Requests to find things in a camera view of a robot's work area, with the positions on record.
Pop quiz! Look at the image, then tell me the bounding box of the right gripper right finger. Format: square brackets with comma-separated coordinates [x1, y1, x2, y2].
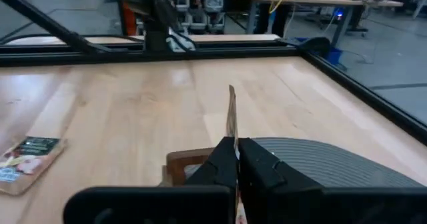
[238, 137, 427, 224]

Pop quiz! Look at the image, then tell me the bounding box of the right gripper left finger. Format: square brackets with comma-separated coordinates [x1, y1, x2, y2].
[63, 136, 239, 224]

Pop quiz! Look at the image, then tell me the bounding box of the beige vanilla tea sachet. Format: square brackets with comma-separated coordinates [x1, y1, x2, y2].
[0, 136, 67, 197]
[226, 85, 248, 224]

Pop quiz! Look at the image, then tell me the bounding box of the wooden tea organizer box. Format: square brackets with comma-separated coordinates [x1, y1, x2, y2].
[161, 146, 217, 188]

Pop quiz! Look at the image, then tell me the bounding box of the blue storage bin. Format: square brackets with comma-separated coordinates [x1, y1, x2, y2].
[295, 37, 344, 66]

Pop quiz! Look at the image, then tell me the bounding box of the grey storage bin rack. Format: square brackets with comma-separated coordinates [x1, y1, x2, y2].
[169, 0, 231, 33]

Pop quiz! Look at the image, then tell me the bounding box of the wooden top workbench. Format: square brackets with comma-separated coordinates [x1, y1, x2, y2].
[231, 0, 405, 47]

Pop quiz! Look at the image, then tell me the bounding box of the black aluminium table frame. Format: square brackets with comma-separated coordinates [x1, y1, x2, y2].
[0, 0, 427, 137]

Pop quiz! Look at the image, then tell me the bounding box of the orange upright post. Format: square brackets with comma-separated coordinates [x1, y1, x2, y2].
[119, 0, 138, 37]

